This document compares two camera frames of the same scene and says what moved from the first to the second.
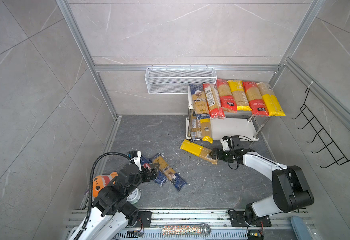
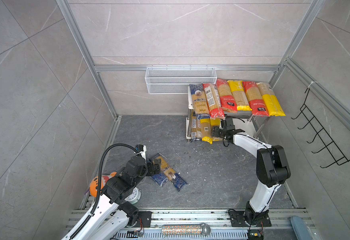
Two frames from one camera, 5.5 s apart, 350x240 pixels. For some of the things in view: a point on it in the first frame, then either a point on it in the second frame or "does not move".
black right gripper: [219, 157] → [215, 131]
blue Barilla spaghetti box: [161, 180] does not move
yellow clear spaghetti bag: [274, 108] does not move
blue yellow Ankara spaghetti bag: [200, 101] does not move
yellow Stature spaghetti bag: [237, 88] does not move
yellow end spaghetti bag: [201, 152] → [216, 135]
